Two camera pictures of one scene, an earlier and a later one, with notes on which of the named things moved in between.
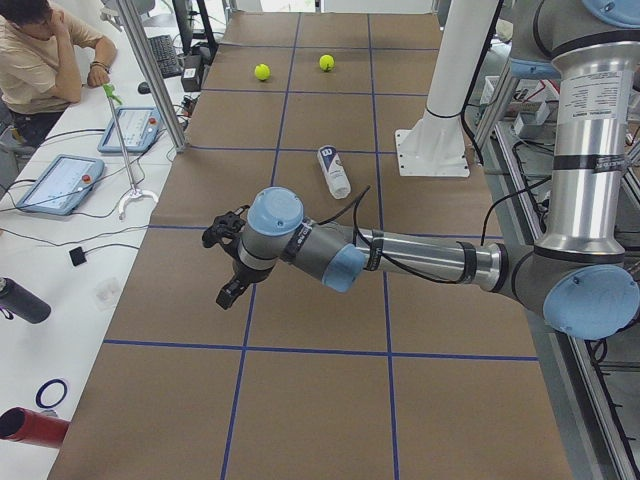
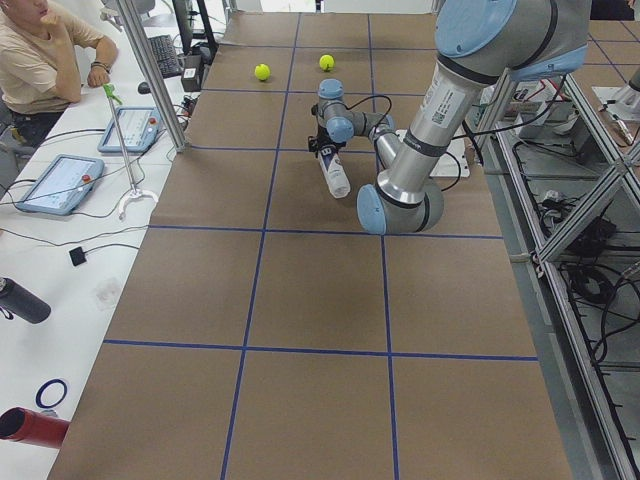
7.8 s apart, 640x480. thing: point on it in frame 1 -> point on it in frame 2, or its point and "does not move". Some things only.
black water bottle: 18,300 does not move
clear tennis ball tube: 335,172 does not move
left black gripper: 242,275 -> 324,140
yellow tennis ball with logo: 326,63 does not move
